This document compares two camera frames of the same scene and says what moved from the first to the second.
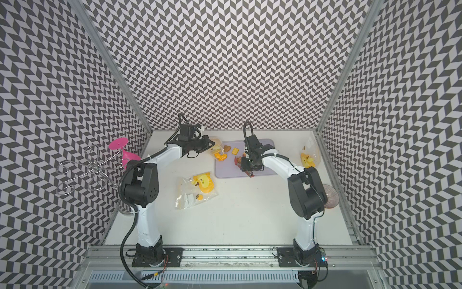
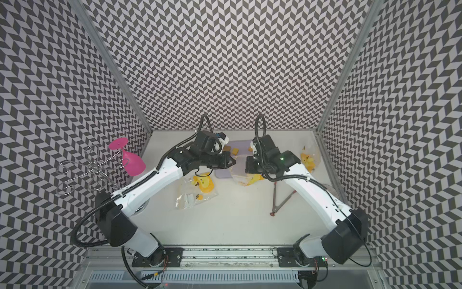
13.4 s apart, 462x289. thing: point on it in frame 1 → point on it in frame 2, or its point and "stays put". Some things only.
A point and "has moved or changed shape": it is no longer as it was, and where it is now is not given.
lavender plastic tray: x=228 y=167 stays put
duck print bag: x=194 y=189 stays put
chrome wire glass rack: x=94 y=170 stays put
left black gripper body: x=199 y=144 → x=215 y=159
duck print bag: x=217 y=150 has moved or changed shape
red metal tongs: x=249 y=173 has moved or changed shape
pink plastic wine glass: x=120 y=143 stays put
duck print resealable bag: x=310 y=155 stays put
